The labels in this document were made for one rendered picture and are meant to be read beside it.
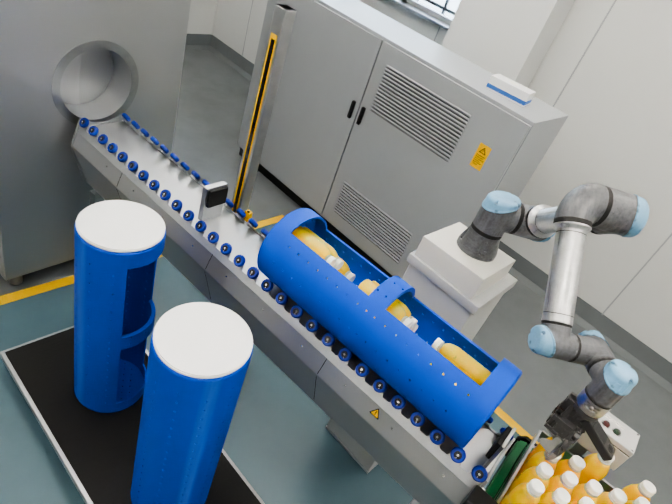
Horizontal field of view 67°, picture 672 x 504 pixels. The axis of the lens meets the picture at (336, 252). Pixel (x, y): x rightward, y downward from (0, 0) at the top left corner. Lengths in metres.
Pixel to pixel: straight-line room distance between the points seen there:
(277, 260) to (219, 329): 0.31
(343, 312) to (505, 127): 1.71
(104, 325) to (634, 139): 3.44
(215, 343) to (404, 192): 2.12
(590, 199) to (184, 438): 1.32
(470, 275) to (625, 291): 2.61
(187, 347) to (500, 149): 2.08
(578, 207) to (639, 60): 2.65
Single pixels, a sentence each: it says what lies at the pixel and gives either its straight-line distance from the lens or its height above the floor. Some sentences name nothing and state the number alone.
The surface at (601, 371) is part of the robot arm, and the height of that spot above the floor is 1.41.
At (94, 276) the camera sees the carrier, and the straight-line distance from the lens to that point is 1.85.
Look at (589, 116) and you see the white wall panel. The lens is 4.14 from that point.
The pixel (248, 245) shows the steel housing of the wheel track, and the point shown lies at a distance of 2.03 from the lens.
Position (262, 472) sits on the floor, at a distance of 2.51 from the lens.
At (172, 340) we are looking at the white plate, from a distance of 1.49.
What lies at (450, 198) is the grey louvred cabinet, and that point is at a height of 0.83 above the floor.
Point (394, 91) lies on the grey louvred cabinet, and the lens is 3.31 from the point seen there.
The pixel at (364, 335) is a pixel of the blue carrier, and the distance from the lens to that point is 1.55.
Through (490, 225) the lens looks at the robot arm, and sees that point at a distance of 1.85.
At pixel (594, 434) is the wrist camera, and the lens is 1.54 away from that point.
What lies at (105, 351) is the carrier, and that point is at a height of 0.55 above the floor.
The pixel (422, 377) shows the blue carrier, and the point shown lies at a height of 1.14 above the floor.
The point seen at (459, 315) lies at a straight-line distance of 1.90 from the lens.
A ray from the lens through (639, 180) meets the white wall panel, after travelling 4.11.
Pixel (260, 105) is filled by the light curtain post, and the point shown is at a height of 1.31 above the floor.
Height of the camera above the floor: 2.17
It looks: 35 degrees down
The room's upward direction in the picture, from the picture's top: 21 degrees clockwise
